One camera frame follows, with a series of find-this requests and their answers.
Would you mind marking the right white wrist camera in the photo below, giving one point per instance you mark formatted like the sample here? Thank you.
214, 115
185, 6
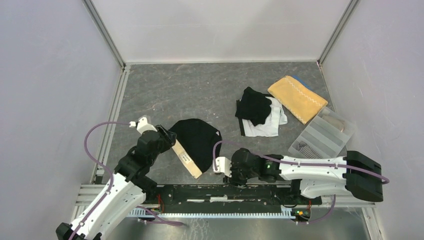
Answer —
222, 165

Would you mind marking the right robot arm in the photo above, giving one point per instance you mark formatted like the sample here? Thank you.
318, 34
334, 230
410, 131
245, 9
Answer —
353, 174

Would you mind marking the white underwear black waistband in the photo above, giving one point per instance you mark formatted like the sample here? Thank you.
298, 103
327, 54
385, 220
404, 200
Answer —
270, 128

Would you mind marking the aluminium frame rail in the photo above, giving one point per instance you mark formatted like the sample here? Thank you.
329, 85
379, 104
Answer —
205, 214

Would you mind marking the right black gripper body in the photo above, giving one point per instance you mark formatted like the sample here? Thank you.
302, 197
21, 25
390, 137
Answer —
239, 177

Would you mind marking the black underwear beige waistband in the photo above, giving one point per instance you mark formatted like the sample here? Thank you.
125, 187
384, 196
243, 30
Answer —
195, 144

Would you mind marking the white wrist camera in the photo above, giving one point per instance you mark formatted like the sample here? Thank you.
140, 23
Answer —
222, 165
142, 125

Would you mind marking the blue cloth under towel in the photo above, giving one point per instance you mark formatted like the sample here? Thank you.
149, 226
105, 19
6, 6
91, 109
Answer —
301, 81

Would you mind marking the black crumpled underwear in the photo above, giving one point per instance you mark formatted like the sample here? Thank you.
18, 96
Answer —
253, 106

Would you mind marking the clear plastic organizer box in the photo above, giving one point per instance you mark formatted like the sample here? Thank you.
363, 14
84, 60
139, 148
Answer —
325, 136

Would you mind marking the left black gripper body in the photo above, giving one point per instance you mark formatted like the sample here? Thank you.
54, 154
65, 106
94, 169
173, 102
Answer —
165, 141

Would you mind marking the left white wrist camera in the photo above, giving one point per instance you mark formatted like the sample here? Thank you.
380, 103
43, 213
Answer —
142, 125

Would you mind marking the folded yellow towel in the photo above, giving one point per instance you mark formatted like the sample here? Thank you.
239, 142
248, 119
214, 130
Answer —
303, 103

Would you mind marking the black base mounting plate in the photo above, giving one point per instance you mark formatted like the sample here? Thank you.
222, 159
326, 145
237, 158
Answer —
218, 198

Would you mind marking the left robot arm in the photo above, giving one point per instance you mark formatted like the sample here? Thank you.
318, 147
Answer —
128, 187

